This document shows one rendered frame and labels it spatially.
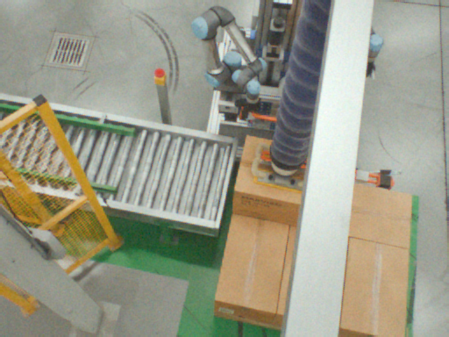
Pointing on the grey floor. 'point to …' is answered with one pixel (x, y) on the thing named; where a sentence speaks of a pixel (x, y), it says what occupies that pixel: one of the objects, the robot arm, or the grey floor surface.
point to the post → (163, 100)
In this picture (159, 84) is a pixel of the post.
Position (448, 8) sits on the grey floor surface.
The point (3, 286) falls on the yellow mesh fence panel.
